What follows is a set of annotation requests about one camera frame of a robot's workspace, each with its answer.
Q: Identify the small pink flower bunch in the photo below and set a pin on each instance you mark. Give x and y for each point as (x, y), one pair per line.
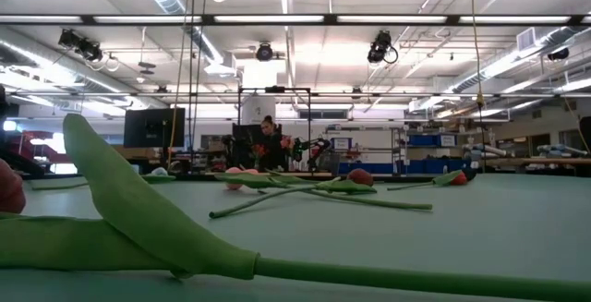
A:
(287, 142)

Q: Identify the small red flower bunch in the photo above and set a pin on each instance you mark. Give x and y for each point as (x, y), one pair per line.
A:
(259, 149)

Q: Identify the blue storage bin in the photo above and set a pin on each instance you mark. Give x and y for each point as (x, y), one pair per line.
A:
(422, 140)

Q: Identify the metal shelf rack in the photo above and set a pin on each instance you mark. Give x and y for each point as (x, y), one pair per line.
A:
(394, 152)

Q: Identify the black computer monitor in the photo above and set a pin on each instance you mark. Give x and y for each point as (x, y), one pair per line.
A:
(152, 129)

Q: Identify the person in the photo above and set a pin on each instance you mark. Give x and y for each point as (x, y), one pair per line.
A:
(272, 149)

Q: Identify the green table mat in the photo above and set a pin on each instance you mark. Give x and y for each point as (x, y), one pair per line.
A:
(461, 246)

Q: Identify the black ceiling dome fixture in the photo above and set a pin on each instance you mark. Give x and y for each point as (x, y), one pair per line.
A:
(558, 54)

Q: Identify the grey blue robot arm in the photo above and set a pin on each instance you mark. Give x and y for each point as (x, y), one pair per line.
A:
(485, 149)
(561, 149)

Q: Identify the white sign board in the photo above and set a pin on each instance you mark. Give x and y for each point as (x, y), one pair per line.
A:
(341, 143)

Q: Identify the black ceiling camera cluster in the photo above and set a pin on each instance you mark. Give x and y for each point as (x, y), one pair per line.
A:
(88, 50)

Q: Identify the black square frame stand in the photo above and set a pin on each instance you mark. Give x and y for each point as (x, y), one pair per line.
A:
(277, 89)

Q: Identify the blue bin with white label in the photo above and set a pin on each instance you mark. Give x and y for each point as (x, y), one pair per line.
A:
(448, 141)

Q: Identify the white artificial tulip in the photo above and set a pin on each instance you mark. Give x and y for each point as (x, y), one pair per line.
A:
(159, 178)

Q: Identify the overhead beam with light strips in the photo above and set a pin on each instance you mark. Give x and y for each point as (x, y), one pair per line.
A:
(328, 19)

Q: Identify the dark red artificial tulip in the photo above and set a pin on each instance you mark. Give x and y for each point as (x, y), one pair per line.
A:
(138, 228)

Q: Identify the wooden workbench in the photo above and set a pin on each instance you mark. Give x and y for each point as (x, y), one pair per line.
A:
(545, 160)

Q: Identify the red metal rack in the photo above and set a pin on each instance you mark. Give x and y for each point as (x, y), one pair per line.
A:
(32, 147)

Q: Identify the black panel screen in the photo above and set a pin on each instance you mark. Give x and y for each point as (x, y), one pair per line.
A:
(244, 138)

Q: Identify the white round column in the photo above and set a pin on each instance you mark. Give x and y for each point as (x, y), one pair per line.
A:
(258, 108)

